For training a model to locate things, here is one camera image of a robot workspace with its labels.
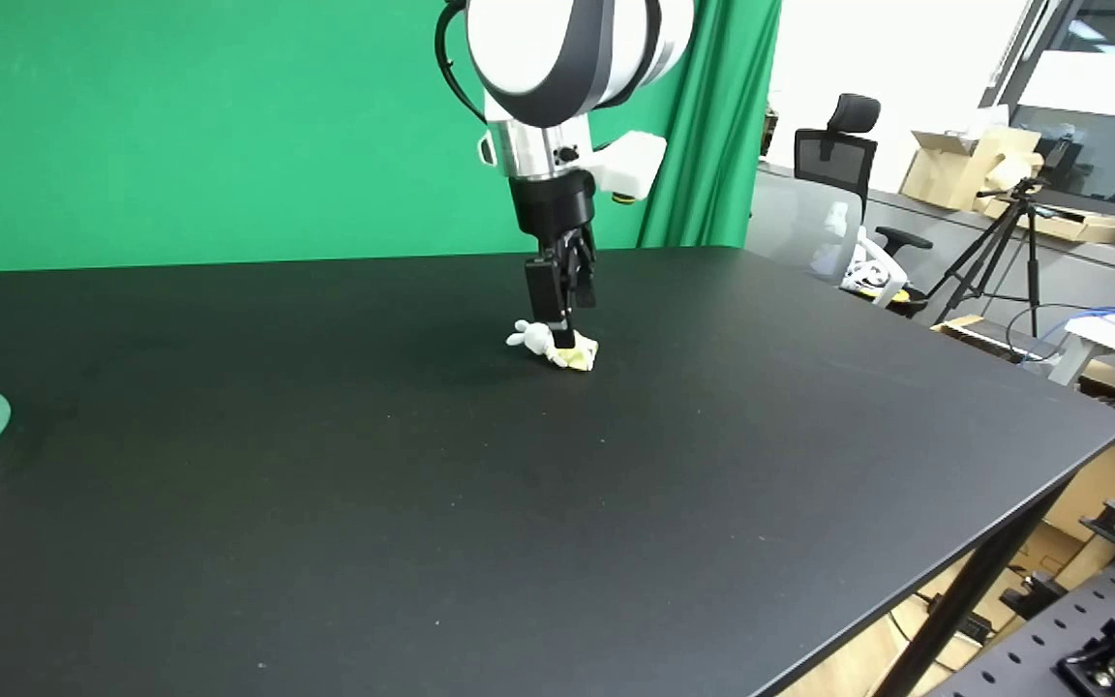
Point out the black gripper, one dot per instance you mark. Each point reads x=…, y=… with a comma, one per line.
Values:
x=551, y=207

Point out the small white plush object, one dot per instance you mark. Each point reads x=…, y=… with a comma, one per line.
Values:
x=543, y=341

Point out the grey rounded panel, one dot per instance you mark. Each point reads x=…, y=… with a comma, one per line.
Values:
x=802, y=223

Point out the black office chair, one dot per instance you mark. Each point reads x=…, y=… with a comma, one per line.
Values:
x=838, y=150

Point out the black white checkerboard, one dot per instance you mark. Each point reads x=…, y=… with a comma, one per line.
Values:
x=867, y=270

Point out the green fabric backdrop curtain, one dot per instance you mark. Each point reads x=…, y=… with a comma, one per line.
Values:
x=196, y=129

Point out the brown cardboard box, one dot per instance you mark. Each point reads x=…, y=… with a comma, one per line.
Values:
x=956, y=168

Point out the black table leg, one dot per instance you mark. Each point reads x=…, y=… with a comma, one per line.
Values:
x=966, y=602

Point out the black perforated breadboard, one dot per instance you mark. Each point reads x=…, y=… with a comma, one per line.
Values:
x=1046, y=640

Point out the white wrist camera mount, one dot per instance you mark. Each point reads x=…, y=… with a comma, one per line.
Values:
x=626, y=159

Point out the black camera tripod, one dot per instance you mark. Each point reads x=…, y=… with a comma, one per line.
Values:
x=998, y=254

